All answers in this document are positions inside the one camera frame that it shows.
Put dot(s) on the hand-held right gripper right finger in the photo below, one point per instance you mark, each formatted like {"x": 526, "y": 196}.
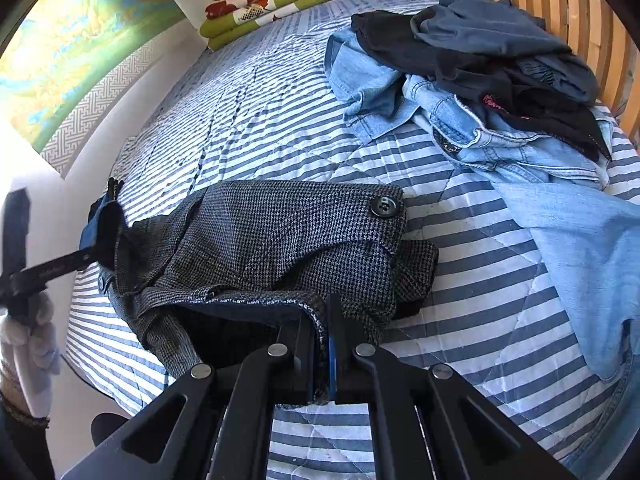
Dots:
{"x": 332, "y": 365}

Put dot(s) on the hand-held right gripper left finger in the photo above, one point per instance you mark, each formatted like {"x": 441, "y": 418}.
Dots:
{"x": 302, "y": 360}

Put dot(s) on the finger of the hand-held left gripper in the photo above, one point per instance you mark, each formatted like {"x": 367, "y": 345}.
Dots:
{"x": 90, "y": 255}

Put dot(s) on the grey houndstooth jacket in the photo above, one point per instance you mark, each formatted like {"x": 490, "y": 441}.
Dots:
{"x": 260, "y": 240}

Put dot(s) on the person's left forearm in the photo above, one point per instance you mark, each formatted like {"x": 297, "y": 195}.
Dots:
{"x": 20, "y": 445}

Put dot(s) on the person's left hand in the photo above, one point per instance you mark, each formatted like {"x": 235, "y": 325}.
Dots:
{"x": 30, "y": 355}

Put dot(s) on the blue and black bag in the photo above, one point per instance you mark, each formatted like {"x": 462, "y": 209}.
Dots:
{"x": 97, "y": 227}

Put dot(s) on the blue white striped blanket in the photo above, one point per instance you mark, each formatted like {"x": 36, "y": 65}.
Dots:
{"x": 300, "y": 125}

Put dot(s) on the pale blue cloth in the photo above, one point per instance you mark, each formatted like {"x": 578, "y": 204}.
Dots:
{"x": 575, "y": 260}

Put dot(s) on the light blue denim jeans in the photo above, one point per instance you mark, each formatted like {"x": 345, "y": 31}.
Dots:
{"x": 500, "y": 155}

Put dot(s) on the light blue denim shirt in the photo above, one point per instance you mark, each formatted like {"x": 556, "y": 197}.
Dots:
{"x": 365, "y": 85}

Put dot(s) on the black garment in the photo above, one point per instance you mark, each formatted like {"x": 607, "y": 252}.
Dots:
{"x": 450, "y": 67}

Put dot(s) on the dark blue garment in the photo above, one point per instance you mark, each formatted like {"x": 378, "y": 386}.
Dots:
{"x": 480, "y": 20}

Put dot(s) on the wall map poster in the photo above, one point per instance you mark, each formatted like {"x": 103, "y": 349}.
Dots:
{"x": 75, "y": 45}

